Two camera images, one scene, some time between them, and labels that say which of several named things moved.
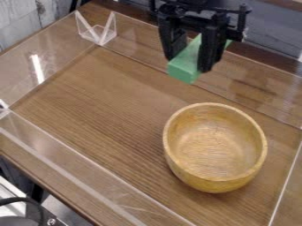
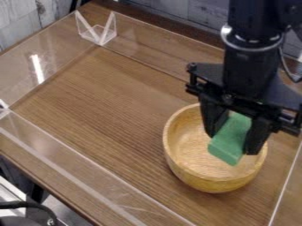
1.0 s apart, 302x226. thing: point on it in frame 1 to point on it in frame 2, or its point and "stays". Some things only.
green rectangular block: (183, 67) to (225, 144)
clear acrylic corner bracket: (97, 33) stays
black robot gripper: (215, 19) to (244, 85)
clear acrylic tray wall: (93, 192) stays
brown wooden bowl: (215, 145) stays
